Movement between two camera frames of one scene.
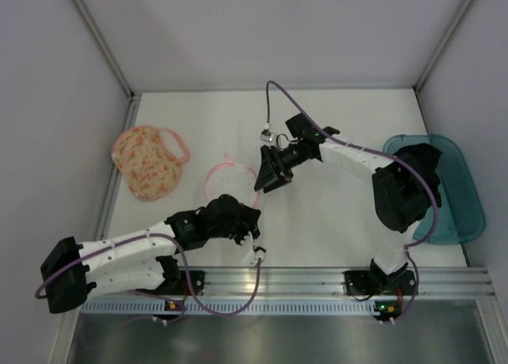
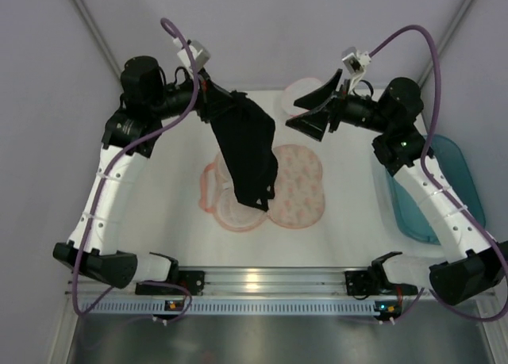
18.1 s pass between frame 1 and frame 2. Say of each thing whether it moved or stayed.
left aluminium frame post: stayed
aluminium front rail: stayed
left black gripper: moved
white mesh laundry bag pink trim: moved
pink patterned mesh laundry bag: moved
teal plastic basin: stayed
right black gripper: moved
